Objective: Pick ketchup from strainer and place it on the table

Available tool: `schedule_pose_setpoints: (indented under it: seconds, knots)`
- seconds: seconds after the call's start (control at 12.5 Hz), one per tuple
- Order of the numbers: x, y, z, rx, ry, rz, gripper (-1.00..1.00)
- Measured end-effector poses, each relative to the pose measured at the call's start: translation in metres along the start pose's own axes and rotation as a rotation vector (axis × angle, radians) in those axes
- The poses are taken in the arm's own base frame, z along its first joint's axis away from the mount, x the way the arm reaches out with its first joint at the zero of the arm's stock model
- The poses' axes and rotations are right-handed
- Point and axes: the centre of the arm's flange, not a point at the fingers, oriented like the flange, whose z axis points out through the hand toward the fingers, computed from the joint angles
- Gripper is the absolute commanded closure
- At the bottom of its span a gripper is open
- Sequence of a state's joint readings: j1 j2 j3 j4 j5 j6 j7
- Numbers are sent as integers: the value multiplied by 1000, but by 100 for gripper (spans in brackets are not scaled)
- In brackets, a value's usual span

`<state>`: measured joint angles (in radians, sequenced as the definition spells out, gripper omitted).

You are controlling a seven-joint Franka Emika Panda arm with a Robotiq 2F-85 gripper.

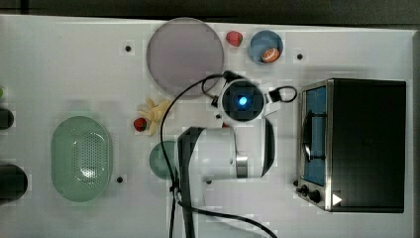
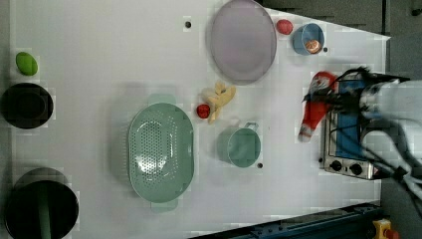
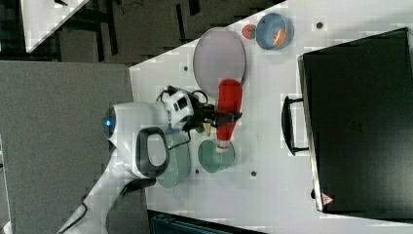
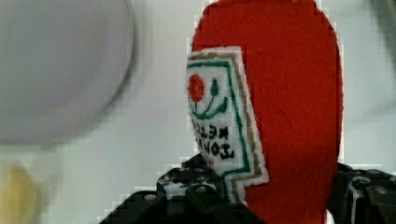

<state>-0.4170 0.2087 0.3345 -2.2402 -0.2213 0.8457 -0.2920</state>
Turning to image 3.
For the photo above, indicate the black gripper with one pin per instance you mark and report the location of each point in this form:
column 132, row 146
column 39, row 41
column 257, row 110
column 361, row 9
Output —
column 204, row 113

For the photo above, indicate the red felt ketchup bottle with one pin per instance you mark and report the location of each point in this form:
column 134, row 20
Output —
column 229, row 101

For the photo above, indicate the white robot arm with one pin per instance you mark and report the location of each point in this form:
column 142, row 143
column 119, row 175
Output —
column 129, row 125

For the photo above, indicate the pale green strainer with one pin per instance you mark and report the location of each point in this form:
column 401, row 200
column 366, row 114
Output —
column 179, row 161

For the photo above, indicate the small red felt strawberry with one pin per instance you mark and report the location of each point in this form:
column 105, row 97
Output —
column 200, row 129

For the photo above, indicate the teal metal pot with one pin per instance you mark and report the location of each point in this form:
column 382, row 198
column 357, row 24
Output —
column 215, row 155

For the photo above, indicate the grey round plate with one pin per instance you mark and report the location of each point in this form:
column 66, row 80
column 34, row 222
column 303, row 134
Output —
column 219, row 55

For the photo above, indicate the orange felt carrot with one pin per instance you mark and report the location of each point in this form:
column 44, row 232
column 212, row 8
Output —
column 279, row 37

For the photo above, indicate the blue bowl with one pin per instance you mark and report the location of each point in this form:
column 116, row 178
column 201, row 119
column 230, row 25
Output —
column 268, row 26

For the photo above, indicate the black oven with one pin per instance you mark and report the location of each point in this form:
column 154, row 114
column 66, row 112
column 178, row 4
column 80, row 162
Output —
column 357, row 100

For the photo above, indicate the white side table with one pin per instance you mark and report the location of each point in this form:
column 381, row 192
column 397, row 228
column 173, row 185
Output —
column 41, row 18

